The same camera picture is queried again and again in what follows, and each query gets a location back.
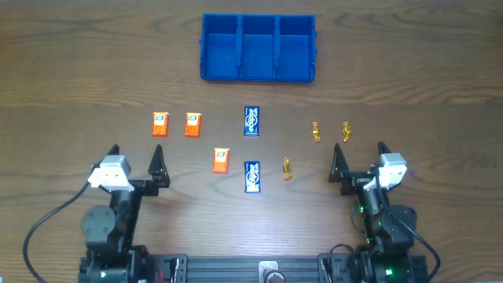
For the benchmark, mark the orange candy box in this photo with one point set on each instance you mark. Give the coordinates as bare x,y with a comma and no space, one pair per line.
160,125
193,125
221,161

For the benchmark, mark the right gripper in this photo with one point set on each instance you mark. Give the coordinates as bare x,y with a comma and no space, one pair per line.
353,182

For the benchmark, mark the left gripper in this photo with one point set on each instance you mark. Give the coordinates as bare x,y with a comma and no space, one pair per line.
145,188

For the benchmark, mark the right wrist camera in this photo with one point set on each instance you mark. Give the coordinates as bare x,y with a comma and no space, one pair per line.
389,169

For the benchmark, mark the blue tray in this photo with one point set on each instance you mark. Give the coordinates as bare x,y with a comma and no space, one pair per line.
257,59

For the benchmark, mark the blue candy pack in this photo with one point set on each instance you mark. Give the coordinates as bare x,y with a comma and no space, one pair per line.
251,121
252,177

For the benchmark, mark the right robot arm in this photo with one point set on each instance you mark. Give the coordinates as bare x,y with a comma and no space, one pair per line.
387,232

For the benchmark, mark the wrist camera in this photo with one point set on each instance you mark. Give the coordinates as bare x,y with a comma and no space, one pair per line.
112,173
389,169

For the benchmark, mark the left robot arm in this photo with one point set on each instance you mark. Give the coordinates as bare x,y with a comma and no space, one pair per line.
112,224

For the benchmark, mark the mounting rail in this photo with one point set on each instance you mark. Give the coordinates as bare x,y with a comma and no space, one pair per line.
236,269

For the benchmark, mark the gold candy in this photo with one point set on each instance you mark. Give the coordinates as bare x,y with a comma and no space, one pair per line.
346,131
316,131
287,168

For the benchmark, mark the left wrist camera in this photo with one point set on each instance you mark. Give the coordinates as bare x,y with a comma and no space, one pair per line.
112,173

